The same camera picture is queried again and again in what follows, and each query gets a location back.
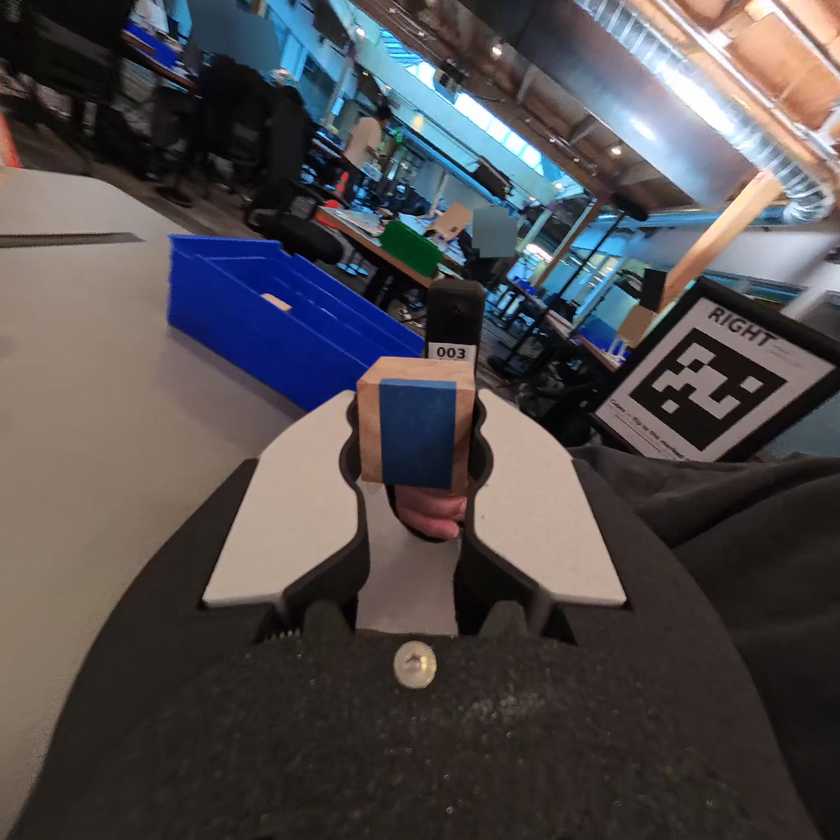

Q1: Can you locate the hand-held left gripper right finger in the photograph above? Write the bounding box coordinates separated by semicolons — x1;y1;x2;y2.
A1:
454;388;627;636

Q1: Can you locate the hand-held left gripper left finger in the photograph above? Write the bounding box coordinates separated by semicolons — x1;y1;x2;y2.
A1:
202;390;370;636

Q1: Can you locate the person's right hand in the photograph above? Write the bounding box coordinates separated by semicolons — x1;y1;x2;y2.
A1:
392;484;469;543

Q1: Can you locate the grey desk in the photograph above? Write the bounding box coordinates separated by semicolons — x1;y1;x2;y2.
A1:
0;167;427;815

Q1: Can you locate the wide silver ventilation duct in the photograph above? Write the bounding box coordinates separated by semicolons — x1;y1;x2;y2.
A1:
577;0;840;224

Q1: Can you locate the dark rectangular ceiling duct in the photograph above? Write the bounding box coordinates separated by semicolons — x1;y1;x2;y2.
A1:
459;0;697;204

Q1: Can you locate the green board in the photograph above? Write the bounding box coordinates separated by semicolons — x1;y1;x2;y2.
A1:
379;220;444;278

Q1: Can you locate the black office chair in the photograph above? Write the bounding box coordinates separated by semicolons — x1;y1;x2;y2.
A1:
246;85;345;263

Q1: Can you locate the person's right forearm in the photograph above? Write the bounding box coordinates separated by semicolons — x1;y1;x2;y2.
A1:
571;445;840;552

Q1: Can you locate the tan board on stand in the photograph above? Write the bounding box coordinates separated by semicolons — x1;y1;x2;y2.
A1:
427;201;475;242

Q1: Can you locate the blue plastic bin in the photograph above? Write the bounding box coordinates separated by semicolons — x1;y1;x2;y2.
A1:
167;234;426;413

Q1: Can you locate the dark wooden table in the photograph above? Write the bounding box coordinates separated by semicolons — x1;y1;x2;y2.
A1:
318;206;460;309

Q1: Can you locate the black and white marker board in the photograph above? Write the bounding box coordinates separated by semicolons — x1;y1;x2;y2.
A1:
591;276;840;463

